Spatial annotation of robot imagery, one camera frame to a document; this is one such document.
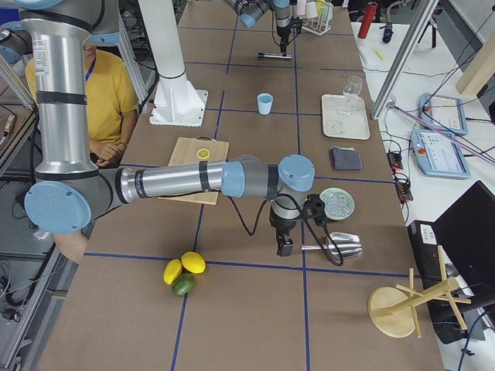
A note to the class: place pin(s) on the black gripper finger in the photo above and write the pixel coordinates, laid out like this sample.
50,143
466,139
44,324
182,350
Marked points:
283,46
284,245

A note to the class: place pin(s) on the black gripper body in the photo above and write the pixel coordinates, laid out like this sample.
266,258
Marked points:
282,31
281,225

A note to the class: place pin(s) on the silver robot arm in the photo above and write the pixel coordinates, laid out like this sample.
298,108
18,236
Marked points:
249,12
71,190

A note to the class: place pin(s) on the white plastic cup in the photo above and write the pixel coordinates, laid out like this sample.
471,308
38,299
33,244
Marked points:
311,10

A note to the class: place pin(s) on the yellow plastic cup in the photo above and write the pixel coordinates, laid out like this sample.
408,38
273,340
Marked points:
320,5

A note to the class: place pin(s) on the green plastic cup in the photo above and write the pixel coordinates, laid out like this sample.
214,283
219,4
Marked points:
327,13

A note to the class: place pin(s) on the light blue plastic cup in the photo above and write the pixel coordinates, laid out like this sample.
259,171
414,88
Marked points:
265,102

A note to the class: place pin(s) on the yellow whole lemon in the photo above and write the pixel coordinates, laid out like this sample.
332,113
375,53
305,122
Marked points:
193,262
172,271

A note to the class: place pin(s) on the steel ice scoop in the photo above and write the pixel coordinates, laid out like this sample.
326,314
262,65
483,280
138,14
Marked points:
348,244

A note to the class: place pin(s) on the green bowl of ice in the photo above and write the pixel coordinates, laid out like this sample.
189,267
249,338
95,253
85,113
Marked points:
338,203

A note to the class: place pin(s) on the red water bottle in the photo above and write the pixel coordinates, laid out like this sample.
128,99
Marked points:
368,18

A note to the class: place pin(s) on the clear wine glass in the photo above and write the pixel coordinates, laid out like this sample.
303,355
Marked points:
351,90

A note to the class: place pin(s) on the grey folded cloth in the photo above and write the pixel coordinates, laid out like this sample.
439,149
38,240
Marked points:
345,159

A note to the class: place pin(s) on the cream bear serving tray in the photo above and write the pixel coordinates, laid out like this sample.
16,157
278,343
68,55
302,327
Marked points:
335,125

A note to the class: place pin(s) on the green lime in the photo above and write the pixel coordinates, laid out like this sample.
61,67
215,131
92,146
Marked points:
183,284

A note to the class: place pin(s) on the bamboo cutting board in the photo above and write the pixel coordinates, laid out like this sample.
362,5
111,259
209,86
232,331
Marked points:
184,153

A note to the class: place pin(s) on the round wooden stand base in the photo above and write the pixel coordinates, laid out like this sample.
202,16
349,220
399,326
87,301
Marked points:
393,309

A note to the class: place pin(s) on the blue teach pendant near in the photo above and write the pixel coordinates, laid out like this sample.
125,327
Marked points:
438,155

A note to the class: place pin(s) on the blue teach pendant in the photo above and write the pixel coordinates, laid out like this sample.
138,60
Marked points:
446,113
438,155

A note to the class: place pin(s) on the blue teach pendant far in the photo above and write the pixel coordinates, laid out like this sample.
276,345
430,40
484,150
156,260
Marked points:
446,113

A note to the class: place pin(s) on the person in yellow shirt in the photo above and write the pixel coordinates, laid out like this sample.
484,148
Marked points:
112,106

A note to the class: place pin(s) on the black computer monitor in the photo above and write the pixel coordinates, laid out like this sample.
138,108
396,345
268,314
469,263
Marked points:
466,232

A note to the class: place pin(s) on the white wire cup rack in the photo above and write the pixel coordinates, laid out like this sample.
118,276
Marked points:
314,26

